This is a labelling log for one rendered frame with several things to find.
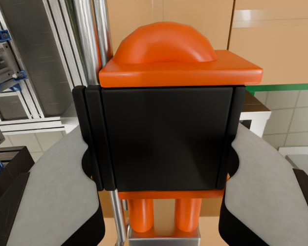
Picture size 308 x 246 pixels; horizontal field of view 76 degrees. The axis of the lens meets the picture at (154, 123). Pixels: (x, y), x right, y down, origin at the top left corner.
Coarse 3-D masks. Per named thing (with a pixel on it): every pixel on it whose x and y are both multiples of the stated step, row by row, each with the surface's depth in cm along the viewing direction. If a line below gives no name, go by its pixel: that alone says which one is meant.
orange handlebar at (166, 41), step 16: (144, 32) 10; (160, 32) 9; (176, 32) 9; (192, 32) 10; (128, 48) 10; (144, 48) 10; (160, 48) 10; (176, 48) 10; (192, 48) 10; (208, 48) 10; (128, 208) 16; (144, 208) 15; (176, 208) 16; (192, 208) 15; (144, 224) 16; (176, 224) 17; (192, 224) 16
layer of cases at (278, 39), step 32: (128, 0) 55; (160, 0) 55; (192, 0) 55; (224, 0) 55; (256, 0) 55; (288, 0) 55; (128, 32) 59; (224, 32) 59; (256, 32) 59; (288, 32) 59; (256, 64) 63; (288, 64) 63
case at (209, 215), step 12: (108, 192) 43; (108, 204) 41; (204, 204) 40; (216, 204) 40; (108, 216) 38; (204, 216) 38; (216, 216) 38; (108, 228) 40; (204, 228) 39; (216, 228) 39; (108, 240) 42; (204, 240) 42; (216, 240) 42
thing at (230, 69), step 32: (128, 64) 10; (160, 64) 10; (192, 64) 9; (224, 64) 9; (128, 96) 9; (160, 96) 9; (192, 96) 9; (224, 96) 9; (128, 128) 10; (160, 128) 10; (192, 128) 10; (224, 128) 10; (128, 160) 11; (160, 160) 11; (192, 160) 11; (224, 160) 11; (128, 192) 12; (160, 192) 12; (192, 192) 12
